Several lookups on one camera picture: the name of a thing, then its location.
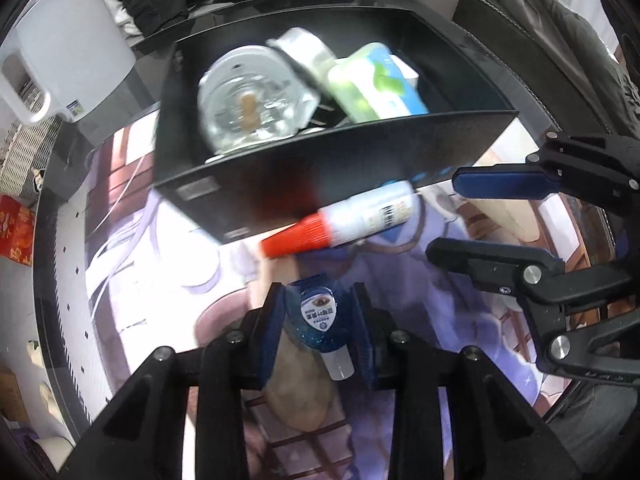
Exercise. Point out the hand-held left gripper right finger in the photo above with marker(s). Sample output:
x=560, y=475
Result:
x=362, y=337

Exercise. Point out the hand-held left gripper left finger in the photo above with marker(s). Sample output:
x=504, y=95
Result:
x=275, y=340

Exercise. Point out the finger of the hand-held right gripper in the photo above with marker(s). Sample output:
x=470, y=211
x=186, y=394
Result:
x=480, y=260
x=500, y=180

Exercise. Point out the small blue bottle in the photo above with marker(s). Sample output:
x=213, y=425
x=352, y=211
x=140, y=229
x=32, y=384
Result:
x=317, y=320

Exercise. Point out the white tube with red cap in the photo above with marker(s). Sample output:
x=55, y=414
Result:
x=370, y=215

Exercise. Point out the black cardboard box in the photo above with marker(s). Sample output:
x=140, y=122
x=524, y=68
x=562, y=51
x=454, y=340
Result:
x=300, y=185

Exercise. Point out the green flat pack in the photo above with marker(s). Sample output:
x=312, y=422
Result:
x=370, y=90

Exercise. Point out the white vaporizer with glass bottle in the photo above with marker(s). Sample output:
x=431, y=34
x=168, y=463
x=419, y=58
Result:
x=250, y=105

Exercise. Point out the dark leather chair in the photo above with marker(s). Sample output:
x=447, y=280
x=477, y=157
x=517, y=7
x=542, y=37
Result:
x=500, y=30

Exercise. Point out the printed desk mat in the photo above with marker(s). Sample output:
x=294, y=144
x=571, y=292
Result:
x=150, y=240

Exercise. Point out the olive padded jacket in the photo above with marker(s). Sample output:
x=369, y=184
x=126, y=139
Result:
x=550, y=20

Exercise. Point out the brown cardboard box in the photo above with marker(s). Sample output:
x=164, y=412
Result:
x=11, y=395

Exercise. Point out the red gift bag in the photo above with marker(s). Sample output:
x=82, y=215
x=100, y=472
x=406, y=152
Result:
x=15, y=230

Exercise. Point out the woven laundry basket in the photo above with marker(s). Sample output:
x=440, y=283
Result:
x=25, y=155

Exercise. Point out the white electric kettle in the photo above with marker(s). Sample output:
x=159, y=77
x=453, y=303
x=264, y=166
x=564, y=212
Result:
x=65, y=45

